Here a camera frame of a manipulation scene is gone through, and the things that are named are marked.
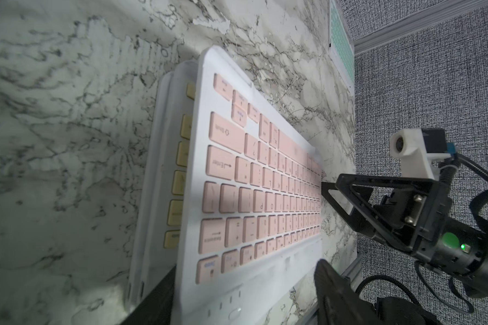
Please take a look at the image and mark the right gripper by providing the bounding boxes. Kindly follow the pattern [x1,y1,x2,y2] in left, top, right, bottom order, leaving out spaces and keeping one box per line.
[321,174,486,276]

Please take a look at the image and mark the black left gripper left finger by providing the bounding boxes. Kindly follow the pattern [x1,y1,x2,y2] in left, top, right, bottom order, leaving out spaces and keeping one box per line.
[121,266,176,325]

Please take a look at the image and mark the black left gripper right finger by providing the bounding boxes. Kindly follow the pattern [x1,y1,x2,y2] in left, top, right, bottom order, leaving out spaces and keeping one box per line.
[314,259,382,324]

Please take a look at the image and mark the yellow key keyboard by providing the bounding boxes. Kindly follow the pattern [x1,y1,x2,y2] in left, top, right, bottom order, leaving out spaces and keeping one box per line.
[125,60,198,313]

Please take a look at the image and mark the pink key keyboard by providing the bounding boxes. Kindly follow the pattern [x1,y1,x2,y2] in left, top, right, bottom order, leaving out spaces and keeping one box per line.
[172,46,322,324]

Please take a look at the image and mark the green key keyboard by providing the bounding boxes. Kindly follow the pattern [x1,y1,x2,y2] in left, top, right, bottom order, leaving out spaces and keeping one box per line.
[329,1,355,96]

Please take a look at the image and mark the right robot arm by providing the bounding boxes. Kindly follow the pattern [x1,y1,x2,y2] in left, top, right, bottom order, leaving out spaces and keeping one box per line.
[321,174,488,298]

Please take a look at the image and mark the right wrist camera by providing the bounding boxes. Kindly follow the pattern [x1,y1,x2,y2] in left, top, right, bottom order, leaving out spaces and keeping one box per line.
[389,128,455,181]

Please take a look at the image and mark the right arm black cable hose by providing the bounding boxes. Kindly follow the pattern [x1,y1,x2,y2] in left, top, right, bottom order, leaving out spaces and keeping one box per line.
[438,152,488,234]

